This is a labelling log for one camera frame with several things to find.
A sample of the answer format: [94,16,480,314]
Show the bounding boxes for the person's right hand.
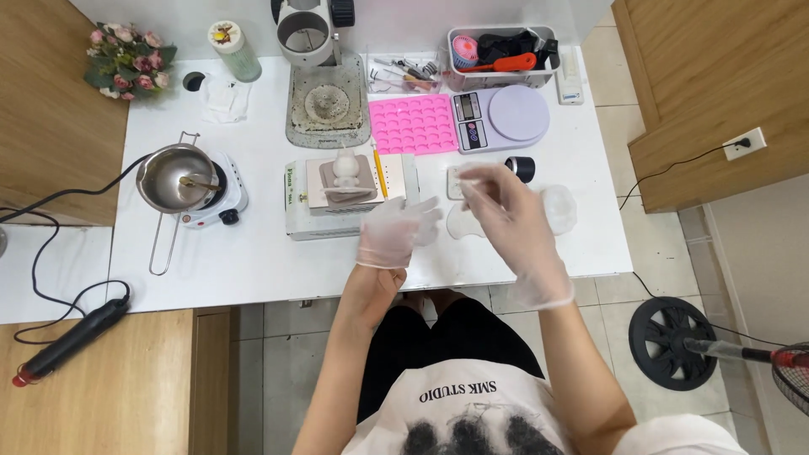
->
[458,162,575,303]

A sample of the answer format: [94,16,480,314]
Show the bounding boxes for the person's left hand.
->
[356,195,444,271]

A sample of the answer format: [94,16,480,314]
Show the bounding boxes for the black small cylinder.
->
[504,155,537,185]

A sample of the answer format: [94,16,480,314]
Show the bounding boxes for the yellow pencil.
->
[372,143,389,201]

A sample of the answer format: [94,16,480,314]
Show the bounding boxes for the lilac digital kitchen scale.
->
[451,84,551,155]

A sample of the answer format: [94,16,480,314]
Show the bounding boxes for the pink silicone mould tray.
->
[368,94,460,157]

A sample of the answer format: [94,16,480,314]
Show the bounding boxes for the white rabbit figurine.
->
[332,143,362,192]

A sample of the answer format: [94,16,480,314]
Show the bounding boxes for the white storage bin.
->
[447,24,562,93]

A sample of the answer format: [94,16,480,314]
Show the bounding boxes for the black trousers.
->
[356,297,546,424]

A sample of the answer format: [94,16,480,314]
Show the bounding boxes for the white cardboard box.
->
[284,153,421,242]

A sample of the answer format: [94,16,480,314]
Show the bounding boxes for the white handheld thermometer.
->
[557,45,585,106]

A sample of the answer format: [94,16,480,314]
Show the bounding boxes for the clear box of small tools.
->
[366,50,445,96]

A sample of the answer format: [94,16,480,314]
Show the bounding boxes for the black tools bundle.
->
[477,28,560,65]

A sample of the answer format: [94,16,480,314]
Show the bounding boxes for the white printed t-shirt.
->
[341,358,750,455]

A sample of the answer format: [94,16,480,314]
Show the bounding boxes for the white electric hot plate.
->
[179,151,249,229]

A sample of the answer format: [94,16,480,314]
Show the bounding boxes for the brass stirring spoon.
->
[178,175,222,192]

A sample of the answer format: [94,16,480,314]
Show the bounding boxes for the white crumpled tissue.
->
[198,74,253,125]

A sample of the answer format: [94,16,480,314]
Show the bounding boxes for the black fan base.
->
[627,296,719,392]

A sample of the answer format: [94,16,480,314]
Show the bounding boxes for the green bottle with white lid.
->
[208,20,263,83]

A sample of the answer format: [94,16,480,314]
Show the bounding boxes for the steel melting pot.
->
[135,131,222,277]

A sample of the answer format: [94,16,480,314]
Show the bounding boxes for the fan pole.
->
[682,337,809,369]

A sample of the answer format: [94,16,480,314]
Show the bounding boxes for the pink flower bouquet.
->
[83,22,178,102]

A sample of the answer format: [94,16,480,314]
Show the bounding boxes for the wooden desk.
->
[0,308,232,455]

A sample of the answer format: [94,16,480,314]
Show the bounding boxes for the fan cage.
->
[770,341,809,418]

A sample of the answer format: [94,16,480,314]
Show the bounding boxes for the black heat tool red tip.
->
[11,297,132,388]

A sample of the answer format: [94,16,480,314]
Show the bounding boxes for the wooden cabinet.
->
[0,0,131,228]

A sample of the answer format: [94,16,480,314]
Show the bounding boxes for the orange handled tool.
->
[464,52,538,74]

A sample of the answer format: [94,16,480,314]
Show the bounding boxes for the black socket cable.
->
[618,138,753,211]

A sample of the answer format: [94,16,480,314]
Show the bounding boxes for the black fan cable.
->
[631,271,790,348]

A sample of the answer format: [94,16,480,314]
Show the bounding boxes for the white wall socket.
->
[722,126,768,162]

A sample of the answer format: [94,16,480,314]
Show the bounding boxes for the black hot plate cable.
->
[0,153,153,224]

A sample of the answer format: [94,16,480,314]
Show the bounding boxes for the black heat tool cable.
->
[0,207,132,346]

